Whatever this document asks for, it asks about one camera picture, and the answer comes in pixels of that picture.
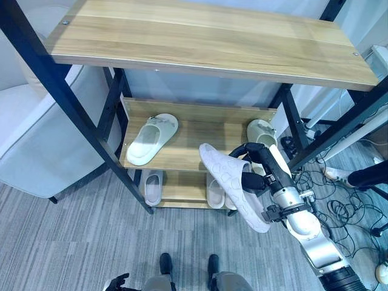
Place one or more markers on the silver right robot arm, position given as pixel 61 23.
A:
pixel 312 233

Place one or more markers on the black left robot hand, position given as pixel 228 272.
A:
pixel 118 282

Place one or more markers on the white table leg bar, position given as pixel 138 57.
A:
pixel 342 116
pixel 354 139

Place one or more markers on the black power strip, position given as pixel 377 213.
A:
pixel 288 145

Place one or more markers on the white round device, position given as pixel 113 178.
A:
pixel 382 272

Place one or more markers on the white patterned slipper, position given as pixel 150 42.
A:
pixel 225 175

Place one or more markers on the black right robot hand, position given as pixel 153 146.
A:
pixel 274 165

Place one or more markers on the beige slipper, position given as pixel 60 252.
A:
pixel 152 186
pixel 230 203
pixel 214 194

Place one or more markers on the low narrow wooden shelf board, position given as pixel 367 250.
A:
pixel 182 188

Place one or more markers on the pale green slipper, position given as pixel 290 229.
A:
pixel 151 138
pixel 262 131

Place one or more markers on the large wooden shelf board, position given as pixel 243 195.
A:
pixel 194 39

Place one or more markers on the white box appliance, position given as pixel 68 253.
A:
pixel 380 57

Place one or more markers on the person's shoe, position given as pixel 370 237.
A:
pixel 336 173

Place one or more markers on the person's leg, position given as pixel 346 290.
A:
pixel 369 177

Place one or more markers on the white upholstered armchair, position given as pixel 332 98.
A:
pixel 33 130

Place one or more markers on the black metal shoe rack frame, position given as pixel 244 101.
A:
pixel 75 100

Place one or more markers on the wooden shelf board with backstop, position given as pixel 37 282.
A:
pixel 188 142

